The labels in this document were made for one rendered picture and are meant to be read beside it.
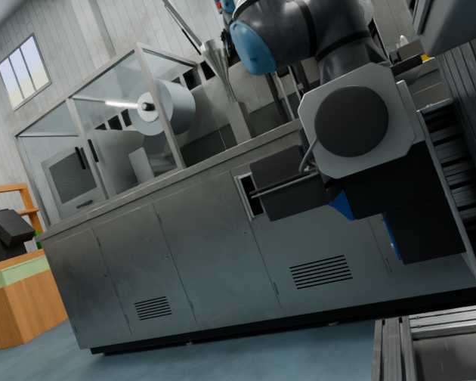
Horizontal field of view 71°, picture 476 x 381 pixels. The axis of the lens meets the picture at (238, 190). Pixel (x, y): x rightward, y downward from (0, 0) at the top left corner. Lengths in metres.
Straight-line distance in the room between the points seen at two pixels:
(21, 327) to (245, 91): 3.46
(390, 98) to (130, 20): 4.89
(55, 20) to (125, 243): 4.62
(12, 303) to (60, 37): 3.73
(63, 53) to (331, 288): 5.25
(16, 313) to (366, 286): 3.73
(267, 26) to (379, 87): 0.43
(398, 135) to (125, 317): 2.01
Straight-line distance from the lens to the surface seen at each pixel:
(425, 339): 1.01
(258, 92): 2.12
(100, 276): 2.23
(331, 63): 0.74
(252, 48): 0.71
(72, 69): 5.78
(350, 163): 0.32
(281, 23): 0.73
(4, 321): 4.60
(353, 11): 0.78
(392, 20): 2.03
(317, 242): 1.46
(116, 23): 5.28
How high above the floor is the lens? 0.71
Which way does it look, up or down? level
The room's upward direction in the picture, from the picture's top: 20 degrees counter-clockwise
